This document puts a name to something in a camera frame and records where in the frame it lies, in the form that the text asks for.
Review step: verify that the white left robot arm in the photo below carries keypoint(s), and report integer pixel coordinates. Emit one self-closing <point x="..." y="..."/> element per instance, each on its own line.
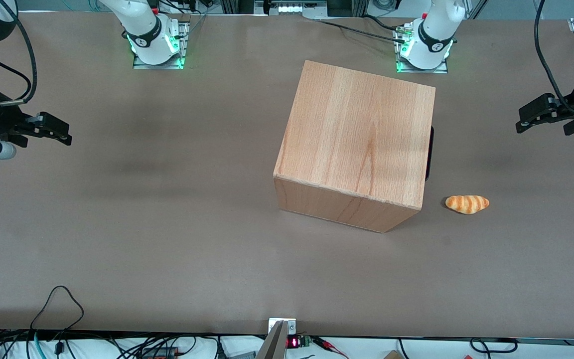
<point x="434" y="35"/>

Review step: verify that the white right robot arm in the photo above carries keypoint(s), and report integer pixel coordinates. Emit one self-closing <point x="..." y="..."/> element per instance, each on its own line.
<point x="150" y="30"/>

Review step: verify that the light wooden drawer cabinet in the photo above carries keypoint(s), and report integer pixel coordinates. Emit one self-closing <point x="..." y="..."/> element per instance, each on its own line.
<point x="357" y="139"/>

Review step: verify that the striped toy bread roll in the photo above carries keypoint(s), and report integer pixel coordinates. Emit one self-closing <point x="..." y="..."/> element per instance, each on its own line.
<point x="466" y="204"/>

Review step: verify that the black and orange device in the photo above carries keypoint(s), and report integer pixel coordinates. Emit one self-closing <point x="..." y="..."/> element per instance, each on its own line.
<point x="160" y="353"/>

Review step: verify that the white power strip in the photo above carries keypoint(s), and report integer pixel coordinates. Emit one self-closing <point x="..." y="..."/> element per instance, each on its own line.
<point x="294" y="8"/>

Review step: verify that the red clip test leads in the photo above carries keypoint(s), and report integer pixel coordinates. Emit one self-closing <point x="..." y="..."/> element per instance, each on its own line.
<point x="324" y="343"/>

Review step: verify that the red digit display module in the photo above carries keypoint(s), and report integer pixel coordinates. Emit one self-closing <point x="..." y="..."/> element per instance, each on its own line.
<point x="293" y="342"/>

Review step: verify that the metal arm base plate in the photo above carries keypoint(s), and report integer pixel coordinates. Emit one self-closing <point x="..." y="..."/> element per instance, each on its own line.
<point x="421" y="71"/>
<point x="185" y="50"/>

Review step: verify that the aluminium camera mount post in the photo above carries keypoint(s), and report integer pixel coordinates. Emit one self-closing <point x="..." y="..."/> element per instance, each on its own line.
<point x="274" y="344"/>

